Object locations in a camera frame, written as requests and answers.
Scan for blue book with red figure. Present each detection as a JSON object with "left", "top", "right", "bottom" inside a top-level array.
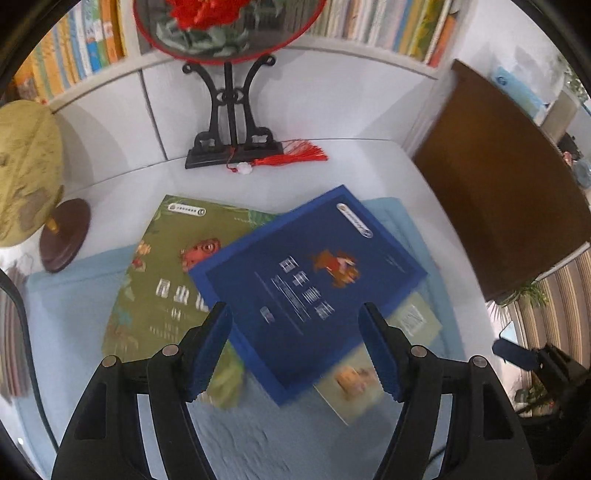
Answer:
[{"left": 187, "top": 185, "right": 428, "bottom": 407}]

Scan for white bookshelf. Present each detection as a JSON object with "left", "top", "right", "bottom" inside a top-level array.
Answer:
[{"left": 46, "top": 0, "right": 458, "bottom": 162}]

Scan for small flowering plant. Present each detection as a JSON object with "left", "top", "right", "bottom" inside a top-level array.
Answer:
[{"left": 566, "top": 58, "right": 591, "bottom": 100}]

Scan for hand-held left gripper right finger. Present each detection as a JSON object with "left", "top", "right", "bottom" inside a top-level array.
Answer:
[{"left": 359, "top": 302, "right": 539, "bottom": 480}]

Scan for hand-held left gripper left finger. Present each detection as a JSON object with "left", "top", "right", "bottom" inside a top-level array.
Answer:
[{"left": 51, "top": 301, "right": 232, "bottom": 480}]

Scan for round embroidered fan on stand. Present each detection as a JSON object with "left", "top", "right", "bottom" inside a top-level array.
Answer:
[{"left": 133, "top": 0, "right": 326, "bottom": 169}]

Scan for olive green insect book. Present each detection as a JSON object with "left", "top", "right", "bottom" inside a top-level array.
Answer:
[{"left": 102, "top": 194, "right": 282, "bottom": 409}]

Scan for brown wooden cabinet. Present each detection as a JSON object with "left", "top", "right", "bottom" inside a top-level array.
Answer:
[{"left": 411, "top": 59, "right": 591, "bottom": 303}]

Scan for yellow globe on wooden base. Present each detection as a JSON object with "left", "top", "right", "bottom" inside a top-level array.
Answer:
[{"left": 0, "top": 99, "right": 90, "bottom": 273}]

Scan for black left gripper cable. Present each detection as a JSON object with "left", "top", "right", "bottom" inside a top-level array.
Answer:
[{"left": 0, "top": 267, "right": 63, "bottom": 462}]

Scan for striped beige curtain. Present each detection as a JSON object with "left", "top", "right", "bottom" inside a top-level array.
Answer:
[{"left": 505, "top": 258, "right": 591, "bottom": 356}]

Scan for row of colourful shelved books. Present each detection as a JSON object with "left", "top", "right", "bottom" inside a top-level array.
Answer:
[{"left": 14, "top": 0, "right": 129, "bottom": 103}]

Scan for green leafy floor plant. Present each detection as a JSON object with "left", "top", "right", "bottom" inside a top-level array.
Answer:
[{"left": 487, "top": 281, "right": 561, "bottom": 418}]

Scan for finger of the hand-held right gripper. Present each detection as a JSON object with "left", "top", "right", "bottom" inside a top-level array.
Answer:
[{"left": 491, "top": 338, "right": 544, "bottom": 373}]

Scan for light blue textured mat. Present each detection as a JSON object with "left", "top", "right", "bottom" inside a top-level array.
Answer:
[{"left": 25, "top": 196, "right": 467, "bottom": 480}]

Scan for light blue box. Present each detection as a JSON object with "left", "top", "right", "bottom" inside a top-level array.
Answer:
[{"left": 491, "top": 66, "right": 552, "bottom": 118}]

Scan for red tassel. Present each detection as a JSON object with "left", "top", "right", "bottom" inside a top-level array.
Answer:
[{"left": 225, "top": 141, "right": 329, "bottom": 177}]

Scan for white illustrated book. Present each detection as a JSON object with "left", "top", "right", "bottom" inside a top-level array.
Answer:
[{"left": 314, "top": 288, "right": 443, "bottom": 425}]

